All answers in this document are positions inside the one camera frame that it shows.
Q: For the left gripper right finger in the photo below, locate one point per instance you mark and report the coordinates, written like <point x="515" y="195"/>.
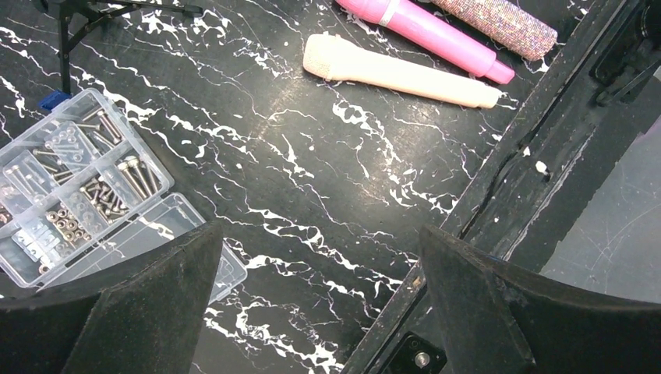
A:
<point x="497" y="317"/>

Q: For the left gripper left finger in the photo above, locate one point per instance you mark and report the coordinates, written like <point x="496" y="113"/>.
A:
<point x="143" y="315"/>

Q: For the rhinestone glitter microphone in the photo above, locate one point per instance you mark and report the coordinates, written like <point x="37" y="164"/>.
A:
<point x="505" y="23"/>

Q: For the tall black tripod stand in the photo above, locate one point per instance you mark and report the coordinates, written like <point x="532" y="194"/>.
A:
<point x="63" y="11"/>

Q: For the peach microphone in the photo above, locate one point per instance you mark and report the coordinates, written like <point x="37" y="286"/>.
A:
<point x="335" y="59"/>

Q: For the pink microphone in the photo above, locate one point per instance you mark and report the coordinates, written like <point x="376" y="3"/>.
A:
<point x="427" y="31"/>

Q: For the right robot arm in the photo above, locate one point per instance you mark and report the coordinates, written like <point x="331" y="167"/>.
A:
<point x="631" y="58"/>

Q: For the clear plastic screw box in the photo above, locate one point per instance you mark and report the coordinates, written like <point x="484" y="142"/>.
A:
<point x="80" y="192"/>

